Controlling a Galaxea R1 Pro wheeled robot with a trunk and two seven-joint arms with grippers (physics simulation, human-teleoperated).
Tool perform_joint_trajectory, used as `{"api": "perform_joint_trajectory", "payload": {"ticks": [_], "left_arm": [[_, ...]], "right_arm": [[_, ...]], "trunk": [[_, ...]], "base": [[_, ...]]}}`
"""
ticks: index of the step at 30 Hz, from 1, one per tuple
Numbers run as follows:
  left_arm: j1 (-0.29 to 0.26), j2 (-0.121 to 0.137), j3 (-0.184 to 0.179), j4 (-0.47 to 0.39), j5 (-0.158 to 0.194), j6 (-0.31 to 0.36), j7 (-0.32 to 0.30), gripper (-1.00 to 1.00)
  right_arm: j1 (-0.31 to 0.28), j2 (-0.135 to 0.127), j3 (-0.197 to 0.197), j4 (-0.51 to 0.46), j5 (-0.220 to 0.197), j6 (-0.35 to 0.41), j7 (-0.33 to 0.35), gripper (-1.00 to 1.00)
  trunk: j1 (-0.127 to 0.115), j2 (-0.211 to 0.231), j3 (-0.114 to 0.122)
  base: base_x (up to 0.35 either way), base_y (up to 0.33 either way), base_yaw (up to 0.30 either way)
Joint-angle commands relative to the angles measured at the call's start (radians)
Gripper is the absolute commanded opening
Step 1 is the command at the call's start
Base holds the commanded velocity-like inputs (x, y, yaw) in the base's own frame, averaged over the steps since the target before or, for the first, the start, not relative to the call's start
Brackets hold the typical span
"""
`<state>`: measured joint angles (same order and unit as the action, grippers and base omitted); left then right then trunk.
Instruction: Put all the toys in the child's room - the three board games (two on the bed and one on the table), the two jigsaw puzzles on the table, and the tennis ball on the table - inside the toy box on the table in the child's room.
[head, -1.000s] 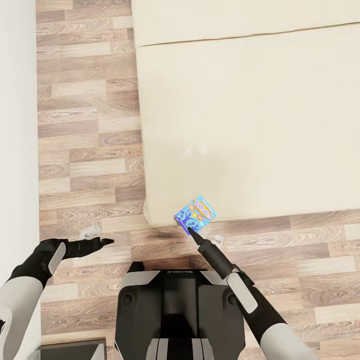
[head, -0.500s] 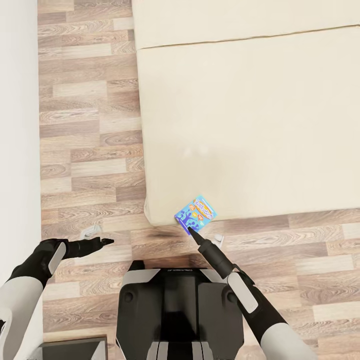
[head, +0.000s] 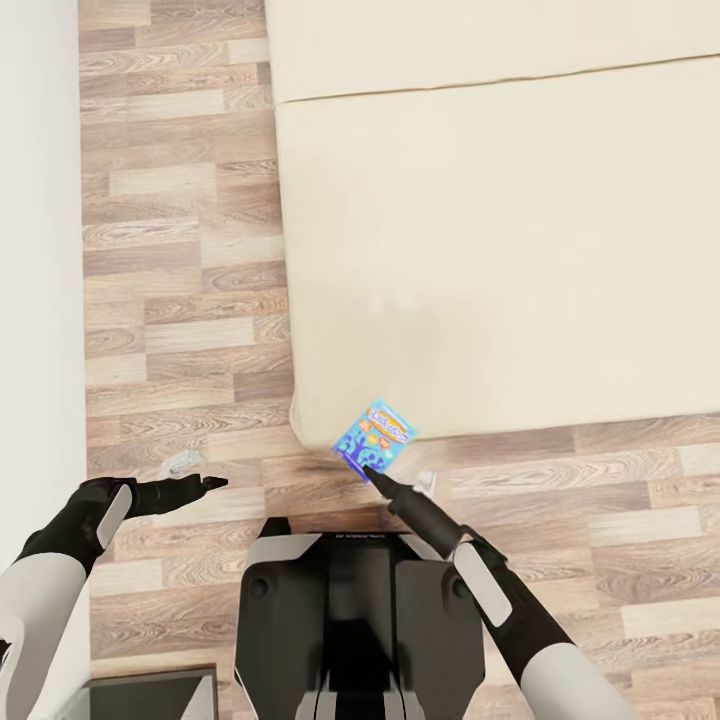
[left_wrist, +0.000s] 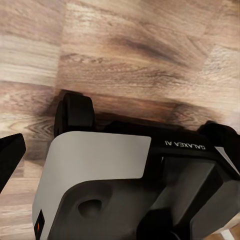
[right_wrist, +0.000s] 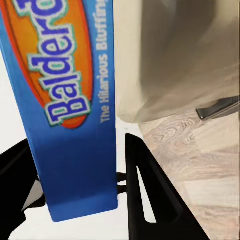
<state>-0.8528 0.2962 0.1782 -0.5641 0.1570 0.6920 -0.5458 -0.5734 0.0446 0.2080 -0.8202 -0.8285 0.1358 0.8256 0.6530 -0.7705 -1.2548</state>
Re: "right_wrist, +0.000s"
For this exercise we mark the board game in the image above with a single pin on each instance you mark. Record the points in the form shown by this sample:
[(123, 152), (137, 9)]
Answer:
[(60, 60)]

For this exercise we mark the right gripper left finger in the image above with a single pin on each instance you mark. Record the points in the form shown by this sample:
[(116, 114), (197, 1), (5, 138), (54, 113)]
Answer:
[(18, 174)]

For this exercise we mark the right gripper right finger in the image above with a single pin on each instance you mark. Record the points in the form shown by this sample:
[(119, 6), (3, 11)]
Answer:
[(174, 220)]

